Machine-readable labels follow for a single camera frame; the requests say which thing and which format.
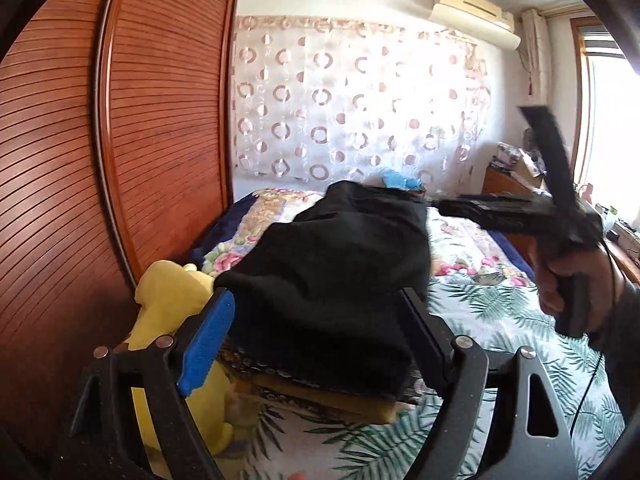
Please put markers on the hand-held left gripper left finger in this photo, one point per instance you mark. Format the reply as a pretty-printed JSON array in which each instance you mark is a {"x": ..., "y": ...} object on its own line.
[{"x": 207, "y": 340}]

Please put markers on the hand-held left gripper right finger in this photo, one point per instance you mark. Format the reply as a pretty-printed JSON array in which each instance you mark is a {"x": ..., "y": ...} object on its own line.
[{"x": 430, "y": 345}]

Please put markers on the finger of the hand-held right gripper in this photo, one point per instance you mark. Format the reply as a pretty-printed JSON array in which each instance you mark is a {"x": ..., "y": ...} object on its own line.
[
  {"x": 495, "y": 210},
  {"x": 550, "y": 155}
]

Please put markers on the black printed t-shirt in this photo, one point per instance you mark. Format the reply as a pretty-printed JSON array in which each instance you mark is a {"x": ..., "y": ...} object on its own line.
[{"x": 325, "y": 270}]

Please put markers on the person's right hand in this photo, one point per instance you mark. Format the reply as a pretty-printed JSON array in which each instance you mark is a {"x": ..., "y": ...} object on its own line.
[{"x": 605, "y": 290}]

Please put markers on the dark oval object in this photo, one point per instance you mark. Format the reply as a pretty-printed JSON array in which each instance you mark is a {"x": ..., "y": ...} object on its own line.
[{"x": 529, "y": 139}]

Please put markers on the open cardboard box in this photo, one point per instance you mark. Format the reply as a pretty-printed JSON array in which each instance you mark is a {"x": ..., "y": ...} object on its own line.
[{"x": 527, "y": 170}]

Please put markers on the wooden cabinet counter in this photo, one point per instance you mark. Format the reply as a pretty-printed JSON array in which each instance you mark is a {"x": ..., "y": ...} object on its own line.
[{"x": 500, "y": 182}]

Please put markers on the small patterned box stack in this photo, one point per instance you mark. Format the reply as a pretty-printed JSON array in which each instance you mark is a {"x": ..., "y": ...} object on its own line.
[{"x": 505, "y": 155}]

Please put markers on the floral blanket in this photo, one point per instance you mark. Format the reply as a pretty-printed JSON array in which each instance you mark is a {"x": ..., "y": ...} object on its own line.
[{"x": 465, "y": 250}]

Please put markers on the pink vase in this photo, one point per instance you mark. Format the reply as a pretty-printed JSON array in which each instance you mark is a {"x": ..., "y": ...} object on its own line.
[{"x": 589, "y": 194}]

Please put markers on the yellow plush toy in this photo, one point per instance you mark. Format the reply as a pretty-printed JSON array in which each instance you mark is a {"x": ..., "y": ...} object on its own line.
[{"x": 165, "y": 300}]

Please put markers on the cardboard box with blue bag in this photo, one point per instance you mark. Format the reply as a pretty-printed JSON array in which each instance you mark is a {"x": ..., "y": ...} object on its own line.
[{"x": 400, "y": 179}]

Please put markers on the white window curtain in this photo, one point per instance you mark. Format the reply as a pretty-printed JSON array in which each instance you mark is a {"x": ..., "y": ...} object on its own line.
[{"x": 531, "y": 50}]

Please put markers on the mustard yellow garment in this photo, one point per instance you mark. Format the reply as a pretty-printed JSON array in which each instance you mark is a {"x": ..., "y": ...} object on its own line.
[{"x": 325, "y": 400}]

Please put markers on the circle-patterned sheer curtain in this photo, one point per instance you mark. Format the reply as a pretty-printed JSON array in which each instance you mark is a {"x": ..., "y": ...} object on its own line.
[{"x": 360, "y": 110}]

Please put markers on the wooden louvered wardrobe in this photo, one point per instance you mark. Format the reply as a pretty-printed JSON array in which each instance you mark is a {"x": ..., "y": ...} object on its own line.
[{"x": 165, "y": 110}]

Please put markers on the wall air conditioner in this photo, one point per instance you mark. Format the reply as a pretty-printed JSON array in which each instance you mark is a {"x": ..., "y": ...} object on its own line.
[{"x": 470, "y": 22}]

